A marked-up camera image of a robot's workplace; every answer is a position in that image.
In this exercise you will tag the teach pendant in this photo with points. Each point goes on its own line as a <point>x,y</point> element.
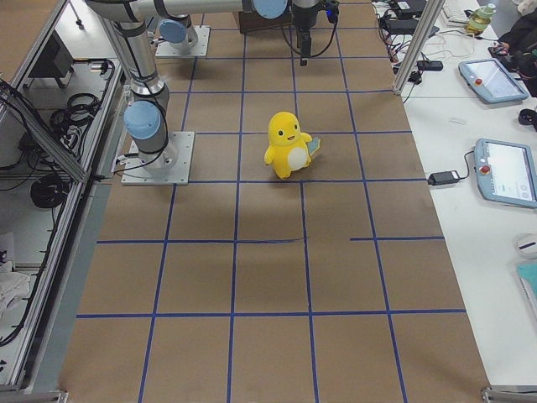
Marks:
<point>505,172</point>
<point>491,81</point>

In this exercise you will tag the far teach pendant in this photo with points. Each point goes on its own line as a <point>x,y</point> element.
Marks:
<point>491,81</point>

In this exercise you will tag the yellow plush toy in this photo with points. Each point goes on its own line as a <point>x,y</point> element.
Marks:
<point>289,149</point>

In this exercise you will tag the aluminium frame post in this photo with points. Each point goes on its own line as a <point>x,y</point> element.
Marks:
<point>420,36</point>

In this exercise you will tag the black small device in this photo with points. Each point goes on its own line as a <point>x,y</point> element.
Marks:
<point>429,65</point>

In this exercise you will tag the near teach pendant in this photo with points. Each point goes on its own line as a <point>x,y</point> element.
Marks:
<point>505,172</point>

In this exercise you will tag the black power adapter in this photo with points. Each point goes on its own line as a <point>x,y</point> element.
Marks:
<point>443,178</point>

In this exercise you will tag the green drink bottle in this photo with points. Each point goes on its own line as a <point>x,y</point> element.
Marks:
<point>480,19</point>

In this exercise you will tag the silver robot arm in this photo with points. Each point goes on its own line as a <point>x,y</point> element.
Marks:
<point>179,32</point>
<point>124,22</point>

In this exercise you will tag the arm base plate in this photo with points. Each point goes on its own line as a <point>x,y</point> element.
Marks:
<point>166,51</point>
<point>170,167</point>

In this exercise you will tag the teal tablet edge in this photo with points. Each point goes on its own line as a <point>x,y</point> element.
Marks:
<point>527,277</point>

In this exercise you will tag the aluminium frame rail left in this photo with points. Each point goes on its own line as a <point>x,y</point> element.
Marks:
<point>34,237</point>

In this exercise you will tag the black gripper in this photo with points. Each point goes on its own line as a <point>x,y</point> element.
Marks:
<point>303,16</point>

